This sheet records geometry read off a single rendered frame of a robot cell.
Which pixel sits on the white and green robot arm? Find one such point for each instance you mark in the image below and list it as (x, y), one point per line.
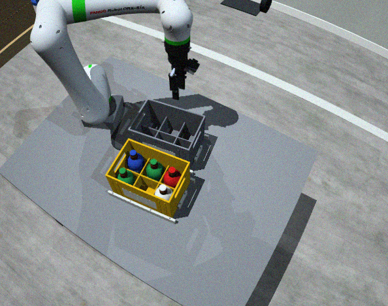
(50, 40)

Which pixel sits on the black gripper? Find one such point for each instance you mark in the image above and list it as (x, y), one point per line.
(176, 67)

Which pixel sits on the yellow plastic crate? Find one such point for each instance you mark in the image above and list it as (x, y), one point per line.
(143, 190)

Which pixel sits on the blue bottle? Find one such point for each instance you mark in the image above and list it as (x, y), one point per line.
(135, 162)

